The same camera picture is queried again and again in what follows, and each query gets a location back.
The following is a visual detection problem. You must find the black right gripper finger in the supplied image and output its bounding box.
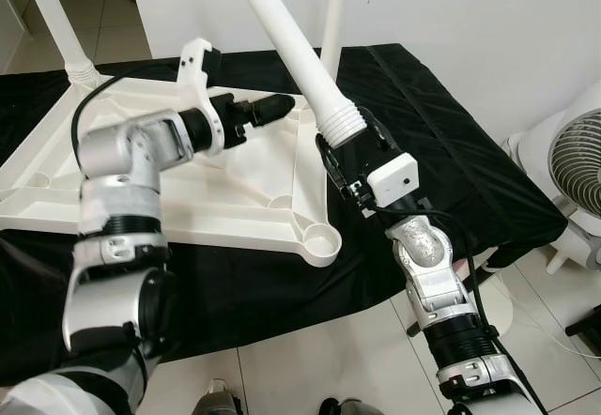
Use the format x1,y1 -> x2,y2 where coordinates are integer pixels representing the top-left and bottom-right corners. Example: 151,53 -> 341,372
316,133 -> 353,200
355,110 -> 400,162

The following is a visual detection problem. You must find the black table cloth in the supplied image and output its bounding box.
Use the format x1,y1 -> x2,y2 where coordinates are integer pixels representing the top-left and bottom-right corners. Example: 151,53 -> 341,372
0,44 -> 567,360

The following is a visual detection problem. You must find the black plastic floor crate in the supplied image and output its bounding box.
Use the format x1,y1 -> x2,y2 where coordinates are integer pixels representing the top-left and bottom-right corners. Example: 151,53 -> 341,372
566,307 -> 601,350

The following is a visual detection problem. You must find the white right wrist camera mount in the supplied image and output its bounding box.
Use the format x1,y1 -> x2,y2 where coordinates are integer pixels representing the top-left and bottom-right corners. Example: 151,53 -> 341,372
364,152 -> 419,211

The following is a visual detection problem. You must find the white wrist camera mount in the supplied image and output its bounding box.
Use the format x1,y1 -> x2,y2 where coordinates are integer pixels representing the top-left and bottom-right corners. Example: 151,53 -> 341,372
364,152 -> 419,211
176,38 -> 226,158

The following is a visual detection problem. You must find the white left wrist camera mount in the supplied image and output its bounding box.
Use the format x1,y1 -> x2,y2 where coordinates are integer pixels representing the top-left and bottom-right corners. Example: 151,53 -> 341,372
176,38 -> 226,158

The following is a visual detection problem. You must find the white floor cable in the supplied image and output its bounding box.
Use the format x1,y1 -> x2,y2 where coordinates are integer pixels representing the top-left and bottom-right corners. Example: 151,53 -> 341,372
512,302 -> 601,360

